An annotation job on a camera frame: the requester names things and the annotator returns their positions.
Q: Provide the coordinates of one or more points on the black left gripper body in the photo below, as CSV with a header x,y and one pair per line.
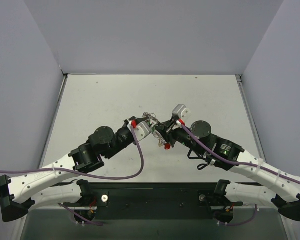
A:
x,y
130,124

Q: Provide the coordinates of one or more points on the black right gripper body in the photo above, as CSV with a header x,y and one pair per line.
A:
x,y
170,129

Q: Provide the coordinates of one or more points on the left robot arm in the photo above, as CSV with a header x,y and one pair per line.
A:
x,y
21,192

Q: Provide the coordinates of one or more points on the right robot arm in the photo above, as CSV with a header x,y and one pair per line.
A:
x,y
274,188

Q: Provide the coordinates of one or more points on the red key tag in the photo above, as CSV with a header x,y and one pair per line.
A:
x,y
167,146

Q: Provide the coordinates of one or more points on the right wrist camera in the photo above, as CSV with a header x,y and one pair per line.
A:
x,y
182,112

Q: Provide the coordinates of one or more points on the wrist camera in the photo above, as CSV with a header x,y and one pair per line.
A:
x,y
182,112
142,130

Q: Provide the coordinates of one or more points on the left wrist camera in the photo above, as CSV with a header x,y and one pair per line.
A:
x,y
142,130

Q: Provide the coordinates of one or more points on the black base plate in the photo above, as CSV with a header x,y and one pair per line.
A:
x,y
152,201

